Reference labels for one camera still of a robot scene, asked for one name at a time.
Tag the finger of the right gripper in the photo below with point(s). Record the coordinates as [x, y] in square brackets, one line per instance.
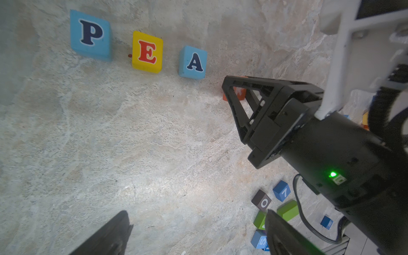
[266, 85]
[247, 113]

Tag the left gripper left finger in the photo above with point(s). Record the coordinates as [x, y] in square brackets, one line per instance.
[111, 239]

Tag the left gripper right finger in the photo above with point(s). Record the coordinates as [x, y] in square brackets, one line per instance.
[283, 239]

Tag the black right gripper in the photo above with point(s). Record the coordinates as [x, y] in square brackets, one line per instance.
[363, 175]

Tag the red R block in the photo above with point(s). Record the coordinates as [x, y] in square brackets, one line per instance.
[240, 93]

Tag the blue A block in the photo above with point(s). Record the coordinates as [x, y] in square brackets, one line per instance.
[192, 63]

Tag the yellow E block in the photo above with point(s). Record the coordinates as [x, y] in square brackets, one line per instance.
[147, 52]

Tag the light blue P block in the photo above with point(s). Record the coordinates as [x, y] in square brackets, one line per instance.
[90, 36]

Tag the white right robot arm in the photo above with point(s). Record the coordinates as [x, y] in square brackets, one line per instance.
[369, 67]

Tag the light blue S block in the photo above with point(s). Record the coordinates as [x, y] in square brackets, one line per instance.
[259, 239]

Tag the green rectangular block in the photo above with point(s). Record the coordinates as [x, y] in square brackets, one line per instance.
[288, 211]

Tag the green 2 block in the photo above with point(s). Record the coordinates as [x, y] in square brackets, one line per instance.
[260, 219]

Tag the black O block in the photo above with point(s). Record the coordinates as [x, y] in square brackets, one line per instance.
[261, 200]

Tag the blue W block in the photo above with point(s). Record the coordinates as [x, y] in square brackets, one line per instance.
[326, 222]

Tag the blue 7 block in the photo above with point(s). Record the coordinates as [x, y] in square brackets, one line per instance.
[281, 191]

